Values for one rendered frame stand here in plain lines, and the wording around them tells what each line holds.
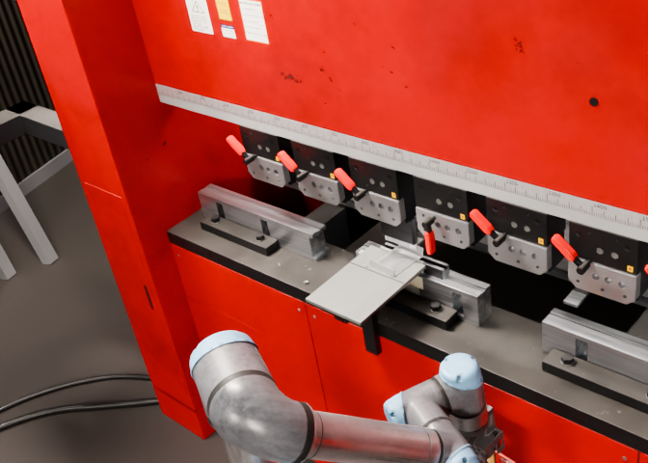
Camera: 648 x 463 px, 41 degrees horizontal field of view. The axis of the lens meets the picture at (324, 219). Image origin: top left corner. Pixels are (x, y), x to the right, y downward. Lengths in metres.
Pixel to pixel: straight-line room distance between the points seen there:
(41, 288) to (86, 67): 2.07
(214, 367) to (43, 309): 2.91
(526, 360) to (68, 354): 2.32
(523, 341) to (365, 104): 0.69
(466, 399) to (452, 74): 0.66
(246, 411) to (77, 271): 3.17
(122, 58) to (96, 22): 0.13
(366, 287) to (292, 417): 0.87
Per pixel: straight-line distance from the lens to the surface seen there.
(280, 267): 2.51
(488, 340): 2.17
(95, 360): 3.84
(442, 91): 1.87
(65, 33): 2.52
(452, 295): 2.20
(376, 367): 2.38
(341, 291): 2.17
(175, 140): 2.75
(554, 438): 2.12
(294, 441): 1.34
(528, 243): 1.94
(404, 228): 2.20
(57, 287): 4.37
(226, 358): 1.40
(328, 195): 2.28
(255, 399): 1.33
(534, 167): 1.83
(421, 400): 1.62
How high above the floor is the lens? 2.31
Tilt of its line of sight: 32 degrees down
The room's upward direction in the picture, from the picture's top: 10 degrees counter-clockwise
